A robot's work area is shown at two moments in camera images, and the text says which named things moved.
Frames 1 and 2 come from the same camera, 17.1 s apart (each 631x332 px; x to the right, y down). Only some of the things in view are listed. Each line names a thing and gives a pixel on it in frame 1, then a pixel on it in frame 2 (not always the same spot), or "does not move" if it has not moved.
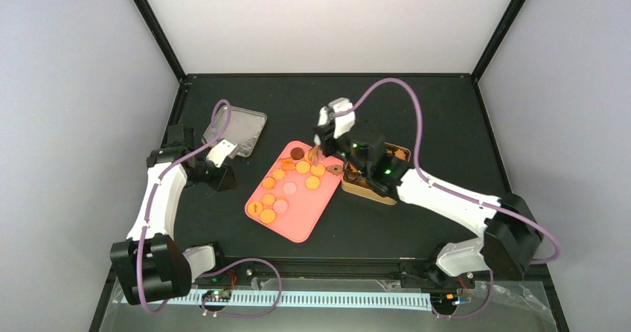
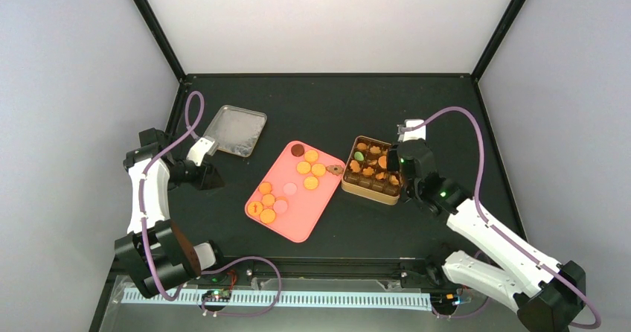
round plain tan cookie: (268, 199) does not move
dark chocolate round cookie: (297, 153) does not move
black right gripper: (323, 131) to (390, 164)
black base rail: (312, 267) does not move
